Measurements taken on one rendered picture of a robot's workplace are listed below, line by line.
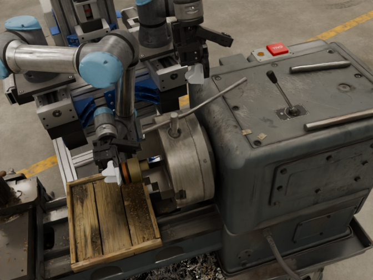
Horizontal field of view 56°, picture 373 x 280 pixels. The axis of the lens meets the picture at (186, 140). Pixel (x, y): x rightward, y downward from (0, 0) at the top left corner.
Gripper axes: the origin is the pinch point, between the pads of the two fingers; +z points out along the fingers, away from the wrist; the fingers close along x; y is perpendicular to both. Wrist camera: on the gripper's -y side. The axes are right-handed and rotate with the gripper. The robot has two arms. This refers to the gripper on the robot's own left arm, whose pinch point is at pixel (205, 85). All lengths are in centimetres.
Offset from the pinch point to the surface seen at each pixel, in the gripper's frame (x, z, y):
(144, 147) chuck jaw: -3.8, 17.7, 21.8
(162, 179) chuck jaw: 5.8, 24.7, 18.9
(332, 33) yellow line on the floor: -225, 78, -200
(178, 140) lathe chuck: 6.2, 12.3, 11.8
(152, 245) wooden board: 9, 47, 27
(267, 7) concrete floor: -300, 58, -165
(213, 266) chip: 0, 79, 6
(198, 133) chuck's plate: 5.6, 12.0, 5.5
